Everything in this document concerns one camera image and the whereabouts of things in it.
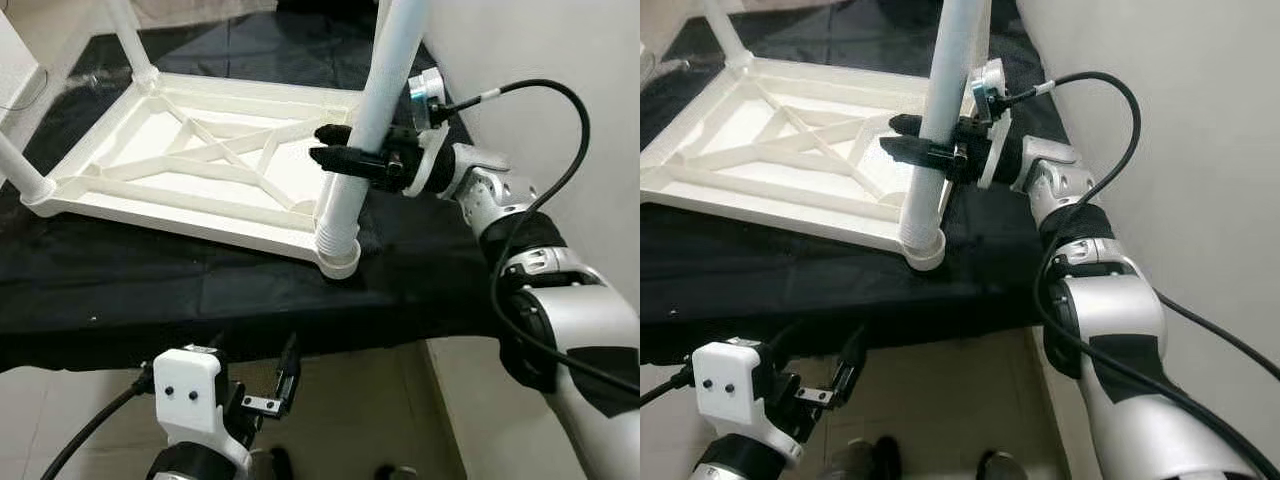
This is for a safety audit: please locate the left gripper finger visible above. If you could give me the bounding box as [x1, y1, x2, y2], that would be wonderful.
[835, 325, 867, 402]
[275, 333, 302, 401]

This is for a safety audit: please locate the white plastic table leg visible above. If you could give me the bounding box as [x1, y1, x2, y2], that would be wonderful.
[103, 0, 161, 93]
[315, 0, 431, 281]
[0, 128, 58, 206]
[700, 0, 756, 76]
[897, 0, 991, 273]

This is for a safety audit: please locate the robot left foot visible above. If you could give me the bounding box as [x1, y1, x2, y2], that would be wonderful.
[245, 445, 296, 480]
[825, 435, 901, 480]

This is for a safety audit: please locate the black tablecloth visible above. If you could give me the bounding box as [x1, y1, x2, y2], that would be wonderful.
[640, 0, 1061, 366]
[0, 10, 501, 373]

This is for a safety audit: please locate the beige stone bench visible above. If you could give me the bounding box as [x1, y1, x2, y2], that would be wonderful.
[130, 0, 281, 26]

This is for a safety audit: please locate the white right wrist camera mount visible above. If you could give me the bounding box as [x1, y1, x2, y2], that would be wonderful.
[970, 58, 1011, 191]
[405, 68, 451, 196]

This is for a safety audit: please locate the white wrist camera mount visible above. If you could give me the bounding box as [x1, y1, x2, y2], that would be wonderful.
[153, 345, 251, 471]
[692, 338, 801, 461]
[405, 68, 451, 196]
[970, 58, 1011, 191]

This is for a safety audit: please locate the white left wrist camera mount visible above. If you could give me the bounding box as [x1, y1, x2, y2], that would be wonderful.
[692, 338, 801, 461]
[153, 345, 251, 471]

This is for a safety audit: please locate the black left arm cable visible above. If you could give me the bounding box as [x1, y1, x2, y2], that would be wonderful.
[40, 365, 159, 480]
[640, 365, 701, 406]

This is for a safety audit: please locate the black wall cable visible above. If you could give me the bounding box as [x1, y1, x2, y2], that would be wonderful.
[0, 70, 51, 113]

